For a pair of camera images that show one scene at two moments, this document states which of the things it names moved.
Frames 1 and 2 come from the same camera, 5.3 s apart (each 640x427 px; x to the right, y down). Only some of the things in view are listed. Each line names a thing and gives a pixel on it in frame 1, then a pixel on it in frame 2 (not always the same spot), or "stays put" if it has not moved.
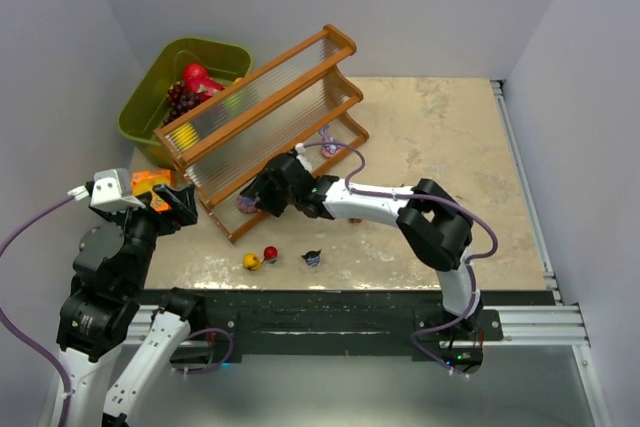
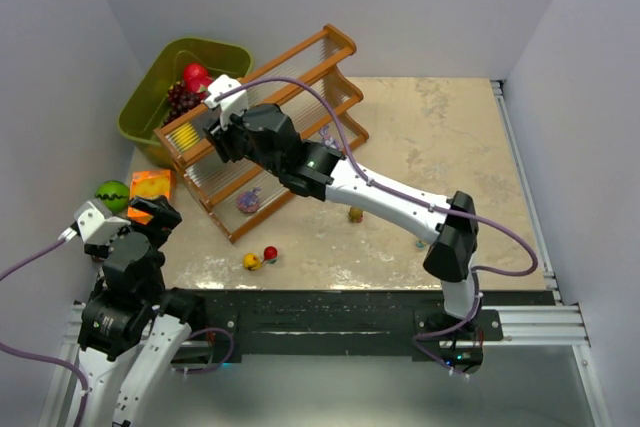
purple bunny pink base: (328, 150) stays put
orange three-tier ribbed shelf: (295, 101) stays put
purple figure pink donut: (246, 204) stays put
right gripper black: (279, 183) → (222, 134)
